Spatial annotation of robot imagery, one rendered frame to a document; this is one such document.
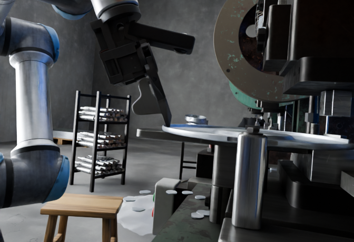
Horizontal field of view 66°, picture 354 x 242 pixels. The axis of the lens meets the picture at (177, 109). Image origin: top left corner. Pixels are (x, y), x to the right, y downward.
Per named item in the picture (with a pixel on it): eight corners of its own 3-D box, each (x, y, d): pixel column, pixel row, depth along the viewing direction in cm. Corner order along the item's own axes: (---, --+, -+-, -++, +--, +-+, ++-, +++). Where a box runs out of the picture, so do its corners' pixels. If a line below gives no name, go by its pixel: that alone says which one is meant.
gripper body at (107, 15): (118, 91, 51) (96, 30, 51) (161, 76, 52) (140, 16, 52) (111, 88, 44) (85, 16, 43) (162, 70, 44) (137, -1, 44)
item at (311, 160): (311, 181, 35) (313, 145, 35) (293, 162, 50) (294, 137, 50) (392, 191, 33) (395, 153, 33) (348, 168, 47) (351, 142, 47)
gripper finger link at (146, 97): (143, 136, 48) (124, 86, 48) (175, 124, 48) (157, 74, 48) (141, 138, 45) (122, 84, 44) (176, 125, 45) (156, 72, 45)
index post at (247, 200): (230, 226, 26) (238, 126, 26) (233, 215, 29) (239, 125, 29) (261, 232, 26) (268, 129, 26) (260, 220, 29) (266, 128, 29)
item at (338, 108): (325, 115, 40) (327, 89, 40) (317, 115, 44) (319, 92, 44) (350, 117, 39) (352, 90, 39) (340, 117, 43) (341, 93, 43)
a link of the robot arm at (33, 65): (-3, 213, 67) (-2, 31, 86) (60, 203, 77) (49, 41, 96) (6, 204, 59) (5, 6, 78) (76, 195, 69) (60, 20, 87)
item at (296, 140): (326, 138, 55) (326, 134, 55) (404, 160, 27) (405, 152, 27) (185, 125, 62) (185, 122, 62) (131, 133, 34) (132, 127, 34)
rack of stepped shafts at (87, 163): (94, 193, 254) (102, 91, 255) (65, 183, 281) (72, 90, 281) (127, 185, 290) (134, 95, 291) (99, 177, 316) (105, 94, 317)
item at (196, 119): (178, 179, 331) (183, 113, 331) (179, 171, 376) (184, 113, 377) (212, 182, 329) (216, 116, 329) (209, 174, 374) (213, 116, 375)
